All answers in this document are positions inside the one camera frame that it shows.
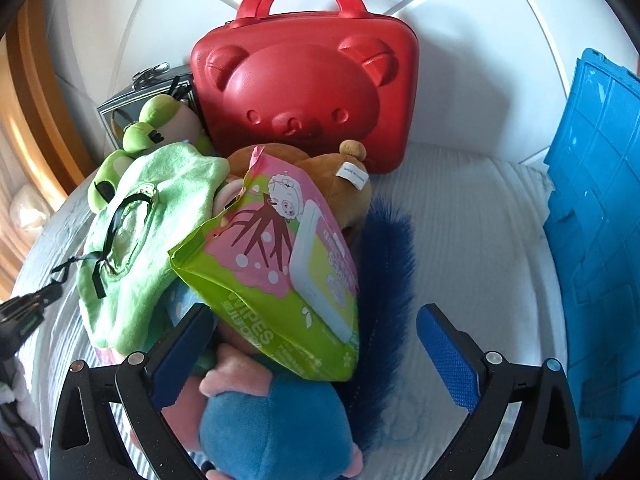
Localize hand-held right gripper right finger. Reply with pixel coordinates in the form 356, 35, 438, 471
416, 302, 583, 480

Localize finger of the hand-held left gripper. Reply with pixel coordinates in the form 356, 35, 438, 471
0, 285, 63, 323

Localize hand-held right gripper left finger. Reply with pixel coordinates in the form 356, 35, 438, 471
49, 302, 218, 480

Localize blue fluffy duster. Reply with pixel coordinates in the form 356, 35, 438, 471
345, 200, 418, 448

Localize blue pig plush toy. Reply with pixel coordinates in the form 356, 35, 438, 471
160, 280, 366, 480

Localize green and pink wipes pack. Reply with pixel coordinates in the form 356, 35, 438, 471
167, 145, 363, 383

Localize green frog cloth pouch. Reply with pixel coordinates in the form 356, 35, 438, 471
75, 142, 233, 353

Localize blue plastic crate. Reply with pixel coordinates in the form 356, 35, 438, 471
542, 47, 640, 480

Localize brown bear plush toy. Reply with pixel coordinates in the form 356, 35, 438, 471
227, 139, 373, 236

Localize dark metal tin box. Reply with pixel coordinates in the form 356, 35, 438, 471
96, 62, 206, 161

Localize green frog plush toy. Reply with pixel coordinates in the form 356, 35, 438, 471
120, 92, 216, 158

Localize red bear-face suitcase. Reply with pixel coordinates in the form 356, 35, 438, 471
190, 0, 421, 176

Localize white padded headboard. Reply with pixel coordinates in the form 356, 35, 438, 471
37, 0, 640, 171

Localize wooden headboard frame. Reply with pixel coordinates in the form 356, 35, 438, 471
0, 0, 101, 301

